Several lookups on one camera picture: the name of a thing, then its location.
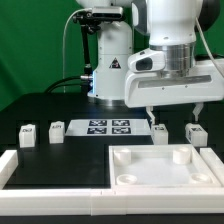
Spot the black cables bundle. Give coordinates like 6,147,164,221
44,75,94,94

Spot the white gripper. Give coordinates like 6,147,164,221
125,60,224,125

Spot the white tag sheet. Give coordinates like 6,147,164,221
66,119,151,136

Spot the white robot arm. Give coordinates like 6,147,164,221
76,0,224,113

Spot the black camera on stand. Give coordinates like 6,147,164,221
72,6,125,77

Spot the white U-shaped fence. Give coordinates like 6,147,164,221
0,148,224,216

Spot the white cable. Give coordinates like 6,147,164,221
62,8,88,94

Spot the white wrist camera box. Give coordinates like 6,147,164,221
128,48,166,73

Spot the white square tabletop part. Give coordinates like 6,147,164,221
109,144,222,188

